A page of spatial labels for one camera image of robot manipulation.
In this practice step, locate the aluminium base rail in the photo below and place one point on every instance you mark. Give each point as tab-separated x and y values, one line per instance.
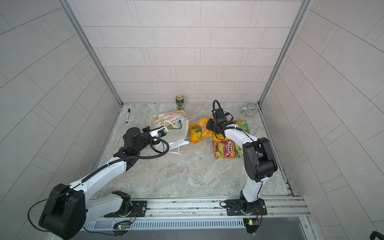
211	208

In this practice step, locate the large yellow snack bag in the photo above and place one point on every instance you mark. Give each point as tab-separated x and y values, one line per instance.
219	137

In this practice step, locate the black marker pen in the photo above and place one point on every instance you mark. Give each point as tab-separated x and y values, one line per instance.
128	115

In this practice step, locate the green red snack bag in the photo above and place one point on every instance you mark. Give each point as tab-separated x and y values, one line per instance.
242	124

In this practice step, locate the striped ceramic mug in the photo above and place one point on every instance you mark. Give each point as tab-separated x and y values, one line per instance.
250	110

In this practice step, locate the orange blue snack bag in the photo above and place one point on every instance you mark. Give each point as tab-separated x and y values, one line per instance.
224	150

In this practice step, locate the dark green snack bag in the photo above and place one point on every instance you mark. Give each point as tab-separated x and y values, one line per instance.
176	125

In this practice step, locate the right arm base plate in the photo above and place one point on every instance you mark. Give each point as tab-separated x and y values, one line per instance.
241	207

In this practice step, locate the circuit board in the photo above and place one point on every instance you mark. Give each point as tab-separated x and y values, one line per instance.
122	226
252	225

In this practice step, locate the white paper bag pig print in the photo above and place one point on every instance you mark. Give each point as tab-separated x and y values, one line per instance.
175	138

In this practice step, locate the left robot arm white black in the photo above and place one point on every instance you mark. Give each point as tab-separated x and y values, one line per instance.
70	207

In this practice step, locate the right circuit board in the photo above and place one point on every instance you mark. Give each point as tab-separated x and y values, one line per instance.
252	225

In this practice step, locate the green savoria snack bag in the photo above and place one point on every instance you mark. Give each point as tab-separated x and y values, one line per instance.
239	151

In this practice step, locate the left circuit board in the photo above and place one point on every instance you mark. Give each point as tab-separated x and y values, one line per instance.
122	226

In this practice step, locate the orange yellow snack bag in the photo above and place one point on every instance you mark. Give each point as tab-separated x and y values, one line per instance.
199	131

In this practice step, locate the green drink can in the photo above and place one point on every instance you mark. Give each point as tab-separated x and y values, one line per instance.
180	102

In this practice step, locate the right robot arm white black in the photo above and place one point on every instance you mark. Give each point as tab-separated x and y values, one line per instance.
259	160

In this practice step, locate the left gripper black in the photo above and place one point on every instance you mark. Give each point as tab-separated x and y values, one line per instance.
147	130

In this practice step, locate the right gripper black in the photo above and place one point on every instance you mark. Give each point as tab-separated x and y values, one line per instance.
209	125

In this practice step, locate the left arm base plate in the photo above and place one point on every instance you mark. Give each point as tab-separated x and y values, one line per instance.
138	209

